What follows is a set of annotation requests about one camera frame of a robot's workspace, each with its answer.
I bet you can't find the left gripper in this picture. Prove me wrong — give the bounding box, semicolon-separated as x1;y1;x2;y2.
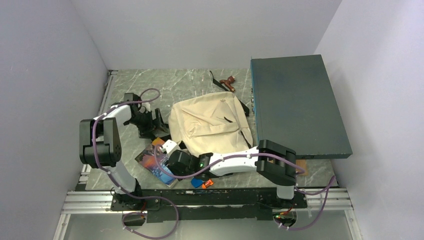
127;108;168;140

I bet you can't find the blue Jane Eyre book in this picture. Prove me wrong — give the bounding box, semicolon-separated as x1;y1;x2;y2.
134;137;178;188

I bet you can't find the beige canvas backpack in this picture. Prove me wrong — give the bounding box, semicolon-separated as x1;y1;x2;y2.
150;70;255;158

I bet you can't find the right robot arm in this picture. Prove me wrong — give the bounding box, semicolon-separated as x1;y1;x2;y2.
158;140;297;208

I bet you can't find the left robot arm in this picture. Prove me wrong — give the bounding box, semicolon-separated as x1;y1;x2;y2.
79;92;169;210

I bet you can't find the blue eraser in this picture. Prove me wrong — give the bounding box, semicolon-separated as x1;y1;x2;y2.
190;178;204;188

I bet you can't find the orange pencil sharpener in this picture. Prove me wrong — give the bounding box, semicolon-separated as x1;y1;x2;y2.
201;179;214;189

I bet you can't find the wooden board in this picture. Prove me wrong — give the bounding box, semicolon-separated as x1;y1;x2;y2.
296;159;309;176

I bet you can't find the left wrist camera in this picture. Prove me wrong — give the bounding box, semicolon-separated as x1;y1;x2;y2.
138;102;152;113

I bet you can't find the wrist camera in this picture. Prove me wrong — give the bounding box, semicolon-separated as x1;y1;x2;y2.
160;139;180;156
138;102;152;113

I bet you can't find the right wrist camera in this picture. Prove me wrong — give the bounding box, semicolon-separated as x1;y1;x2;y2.
160;139;180;156

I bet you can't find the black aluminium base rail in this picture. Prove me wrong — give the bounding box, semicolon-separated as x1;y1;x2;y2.
61;187;353;223

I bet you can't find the dark network switch box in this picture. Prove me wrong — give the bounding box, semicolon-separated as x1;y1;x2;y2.
250;54;353;159

